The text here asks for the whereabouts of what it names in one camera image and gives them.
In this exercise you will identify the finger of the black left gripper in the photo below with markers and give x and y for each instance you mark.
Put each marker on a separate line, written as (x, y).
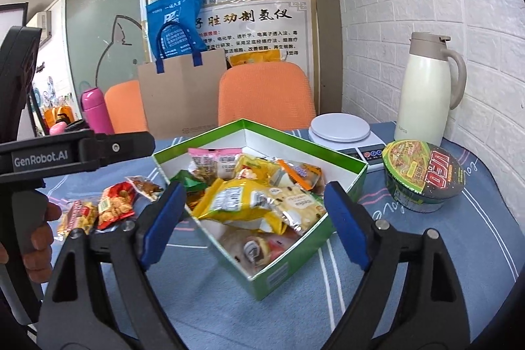
(97, 150)

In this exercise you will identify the white kitchen scale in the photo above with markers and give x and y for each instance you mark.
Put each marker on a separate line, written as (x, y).
(348, 134)

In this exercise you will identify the blue tote bag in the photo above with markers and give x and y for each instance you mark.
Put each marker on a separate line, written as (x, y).
(172, 31)

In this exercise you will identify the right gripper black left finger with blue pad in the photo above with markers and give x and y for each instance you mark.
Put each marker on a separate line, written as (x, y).
(76, 312)

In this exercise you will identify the small pink lid bottle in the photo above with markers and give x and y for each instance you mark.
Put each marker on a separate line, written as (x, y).
(58, 128)

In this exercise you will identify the blue tablecloth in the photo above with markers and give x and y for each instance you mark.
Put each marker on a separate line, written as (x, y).
(354, 280)

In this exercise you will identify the clear packet dark snack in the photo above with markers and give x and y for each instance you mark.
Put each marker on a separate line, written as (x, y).
(251, 249)

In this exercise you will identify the white black snack bag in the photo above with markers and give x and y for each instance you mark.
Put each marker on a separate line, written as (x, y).
(295, 207)

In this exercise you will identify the pink snack packet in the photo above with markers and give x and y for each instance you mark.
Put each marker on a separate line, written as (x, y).
(210, 164)

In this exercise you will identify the yellow chips bag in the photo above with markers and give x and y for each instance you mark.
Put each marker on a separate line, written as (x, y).
(242, 203)

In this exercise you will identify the instant noodle bowl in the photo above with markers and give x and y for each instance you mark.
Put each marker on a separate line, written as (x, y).
(421, 176)

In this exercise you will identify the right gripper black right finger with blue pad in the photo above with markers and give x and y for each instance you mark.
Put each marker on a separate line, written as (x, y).
(431, 313)

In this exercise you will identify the green peas snack bag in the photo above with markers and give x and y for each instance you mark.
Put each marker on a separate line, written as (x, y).
(190, 183)

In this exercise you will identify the yellow peanut snack packet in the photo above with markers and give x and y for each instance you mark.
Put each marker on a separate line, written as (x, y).
(81, 214)

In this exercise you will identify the pink thermos bottle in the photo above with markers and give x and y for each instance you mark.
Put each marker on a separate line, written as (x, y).
(95, 111)

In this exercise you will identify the framed chinese poster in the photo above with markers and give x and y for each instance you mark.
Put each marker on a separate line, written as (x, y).
(290, 26)

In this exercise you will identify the orange wafer packet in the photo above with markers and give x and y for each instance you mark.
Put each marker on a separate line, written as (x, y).
(305, 175)

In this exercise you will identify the orange chair centre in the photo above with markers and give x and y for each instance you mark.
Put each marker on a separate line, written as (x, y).
(276, 94)

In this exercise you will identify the green cardboard box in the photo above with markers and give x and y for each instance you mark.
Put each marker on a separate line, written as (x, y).
(256, 138)

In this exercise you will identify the brown paper bag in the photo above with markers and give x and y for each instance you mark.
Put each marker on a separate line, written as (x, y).
(183, 99)

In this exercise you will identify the orange red snack packet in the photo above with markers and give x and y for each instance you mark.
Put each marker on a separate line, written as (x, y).
(116, 203)

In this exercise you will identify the cream thermal jug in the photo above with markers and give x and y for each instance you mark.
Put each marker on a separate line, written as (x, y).
(433, 85)

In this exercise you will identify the person left hand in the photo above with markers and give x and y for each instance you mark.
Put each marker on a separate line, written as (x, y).
(38, 263)

